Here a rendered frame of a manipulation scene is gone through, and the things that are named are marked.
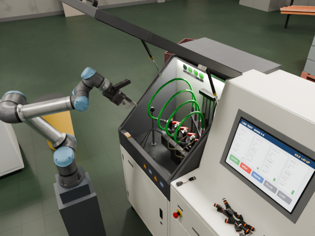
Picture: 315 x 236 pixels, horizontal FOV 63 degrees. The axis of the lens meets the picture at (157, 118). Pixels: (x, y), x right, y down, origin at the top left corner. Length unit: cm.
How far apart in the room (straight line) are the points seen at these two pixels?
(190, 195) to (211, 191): 12
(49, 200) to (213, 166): 189
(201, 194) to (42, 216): 178
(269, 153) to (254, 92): 30
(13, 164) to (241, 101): 260
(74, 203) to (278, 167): 122
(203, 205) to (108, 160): 189
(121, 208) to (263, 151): 172
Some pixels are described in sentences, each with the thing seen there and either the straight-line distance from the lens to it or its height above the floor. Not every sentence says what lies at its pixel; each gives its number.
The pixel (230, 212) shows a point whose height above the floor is 103.
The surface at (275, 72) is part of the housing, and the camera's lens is 179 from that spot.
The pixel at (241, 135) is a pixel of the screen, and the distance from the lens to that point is 140.
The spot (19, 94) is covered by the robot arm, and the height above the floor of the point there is 147.
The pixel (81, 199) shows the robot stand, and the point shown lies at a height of 80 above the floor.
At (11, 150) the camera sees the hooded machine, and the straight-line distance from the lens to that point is 318.
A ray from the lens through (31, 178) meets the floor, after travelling 328.
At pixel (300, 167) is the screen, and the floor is 135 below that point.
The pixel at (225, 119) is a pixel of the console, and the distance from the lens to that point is 145.
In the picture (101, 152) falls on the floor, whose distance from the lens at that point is 331.
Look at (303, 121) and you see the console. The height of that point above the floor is 153.
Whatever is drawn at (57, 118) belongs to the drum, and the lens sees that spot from 320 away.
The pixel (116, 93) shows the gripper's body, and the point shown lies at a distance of 154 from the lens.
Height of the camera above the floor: 218
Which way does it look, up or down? 35 degrees down
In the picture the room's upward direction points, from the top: 2 degrees counter-clockwise
